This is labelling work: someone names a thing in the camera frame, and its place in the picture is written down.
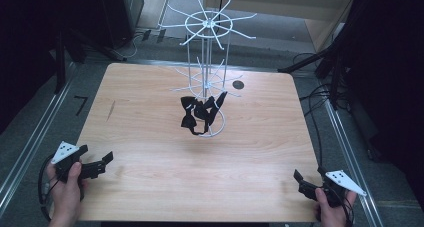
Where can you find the black metal stand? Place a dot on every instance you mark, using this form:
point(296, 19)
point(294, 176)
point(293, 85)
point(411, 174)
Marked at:
point(300, 64)
point(60, 63)

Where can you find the dark curtain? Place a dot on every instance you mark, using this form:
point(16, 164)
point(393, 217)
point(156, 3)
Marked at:
point(20, 53)
point(393, 70)

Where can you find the light wooden shelf unit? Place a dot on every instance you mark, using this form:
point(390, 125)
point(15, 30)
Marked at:
point(266, 0)

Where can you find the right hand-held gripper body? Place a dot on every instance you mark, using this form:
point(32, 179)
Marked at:
point(345, 182)

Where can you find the person's left hand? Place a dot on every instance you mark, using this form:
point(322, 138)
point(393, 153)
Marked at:
point(66, 197)

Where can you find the black bow tie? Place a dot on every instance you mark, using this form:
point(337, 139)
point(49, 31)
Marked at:
point(188, 121)
point(202, 112)

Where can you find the dark round table grommet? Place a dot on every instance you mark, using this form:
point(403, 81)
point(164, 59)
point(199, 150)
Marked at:
point(238, 84)

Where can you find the metal floor rail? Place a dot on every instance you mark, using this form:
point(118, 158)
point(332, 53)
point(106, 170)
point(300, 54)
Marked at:
point(350, 160)
point(33, 133)

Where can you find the person's right hand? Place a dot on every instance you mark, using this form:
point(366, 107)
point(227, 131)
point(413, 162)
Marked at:
point(330, 212)

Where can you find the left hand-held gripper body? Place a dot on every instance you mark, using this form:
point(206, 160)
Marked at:
point(65, 151)

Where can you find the black cabinet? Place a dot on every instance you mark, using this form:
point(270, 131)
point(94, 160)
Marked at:
point(120, 13)

